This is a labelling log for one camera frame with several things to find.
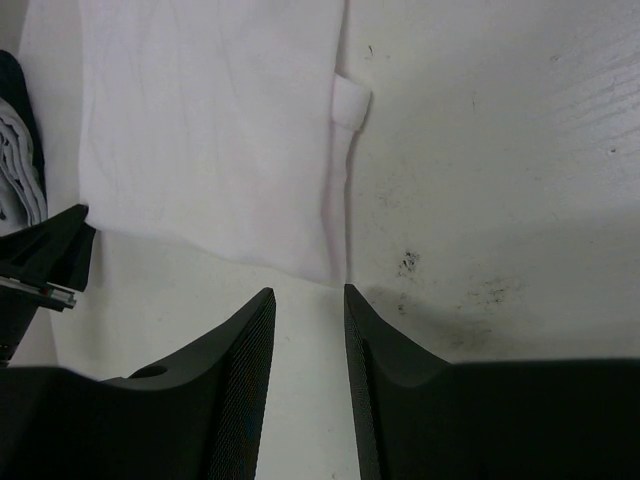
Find white tank top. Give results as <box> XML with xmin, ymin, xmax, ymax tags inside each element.
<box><xmin>79</xmin><ymin>1</ymin><xmax>370</xmax><ymax>286</ymax></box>

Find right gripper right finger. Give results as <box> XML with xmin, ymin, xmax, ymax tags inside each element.
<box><xmin>344</xmin><ymin>284</ymin><xmax>639</xmax><ymax>479</ymax></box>

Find black folded garment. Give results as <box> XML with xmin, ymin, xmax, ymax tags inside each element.
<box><xmin>0</xmin><ymin>50</ymin><xmax>47</xmax><ymax>198</ymax></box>

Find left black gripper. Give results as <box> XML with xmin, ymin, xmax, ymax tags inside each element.
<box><xmin>1</xmin><ymin>204</ymin><xmax>96</xmax><ymax>368</ymax></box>

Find folded grey tank tops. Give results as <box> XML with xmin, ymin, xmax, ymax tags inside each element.
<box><xmin>1</xmin><ymin>99</ymin><xmax>48</xmax><ymax>235</ymax></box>

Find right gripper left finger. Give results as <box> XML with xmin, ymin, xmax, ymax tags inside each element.
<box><xmin>1</xmin><ymin>288</ymin><xmax>276</xmax><ymax>479</ymax></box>

